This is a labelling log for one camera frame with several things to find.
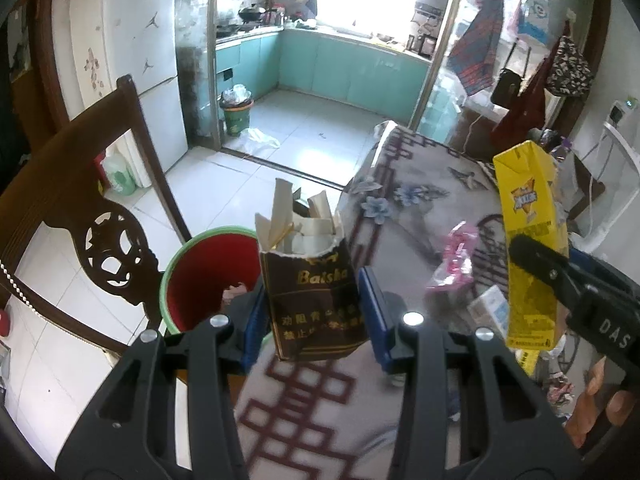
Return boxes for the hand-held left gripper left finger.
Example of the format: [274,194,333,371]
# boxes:
[75,285,273,480]

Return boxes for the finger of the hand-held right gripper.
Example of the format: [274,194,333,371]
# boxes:
[569,246,632,293]
[509,232,591,318]

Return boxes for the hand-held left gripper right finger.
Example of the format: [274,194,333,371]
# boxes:
[357,266,583,480]

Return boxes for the yellow drink carton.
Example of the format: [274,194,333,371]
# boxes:
[492,141,571,351]

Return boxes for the brown cigarette pack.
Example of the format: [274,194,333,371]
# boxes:
[254,177,370,362]

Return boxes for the red bin with green rim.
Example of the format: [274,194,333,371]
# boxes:
[160,226,273,336]

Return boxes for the person's right hand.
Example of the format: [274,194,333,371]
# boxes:
[565,355,640,451]

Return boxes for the small white box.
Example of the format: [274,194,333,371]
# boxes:
[467,285,511,333]

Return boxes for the pink plastic bag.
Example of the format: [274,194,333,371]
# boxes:
[425,221,481,293]

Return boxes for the purple label water bottle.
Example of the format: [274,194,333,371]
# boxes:
[547,137,573,166]

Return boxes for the floral tablecloth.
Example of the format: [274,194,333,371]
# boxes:
[235,122,601,480]

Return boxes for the white desk lamp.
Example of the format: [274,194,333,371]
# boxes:
[575,100,640,256]

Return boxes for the dark red bag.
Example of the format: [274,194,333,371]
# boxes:
[492,55,561,148]

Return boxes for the black handbag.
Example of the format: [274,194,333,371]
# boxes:
[492,40,531,108]

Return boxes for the clear plastic bag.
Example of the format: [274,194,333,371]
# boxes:
[240,127,282,150]

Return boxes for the green detergent bottle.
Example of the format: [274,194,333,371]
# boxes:
[101,152,137,197]

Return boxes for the black white patterned bag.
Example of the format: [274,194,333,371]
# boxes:
[545,22,595,97]

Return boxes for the green kitchen waste bin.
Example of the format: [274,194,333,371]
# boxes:
[220,85,255,137]

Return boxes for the plaid cloth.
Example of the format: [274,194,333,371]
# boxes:
[446,0,505,97]

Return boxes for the dark wooden chair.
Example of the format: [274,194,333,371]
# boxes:
[0,75,193,356]

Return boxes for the teal kitchen cabinets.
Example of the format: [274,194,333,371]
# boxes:
[215,27,432,111]

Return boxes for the white refrigerator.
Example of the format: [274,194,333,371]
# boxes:
[65,0,190,176]

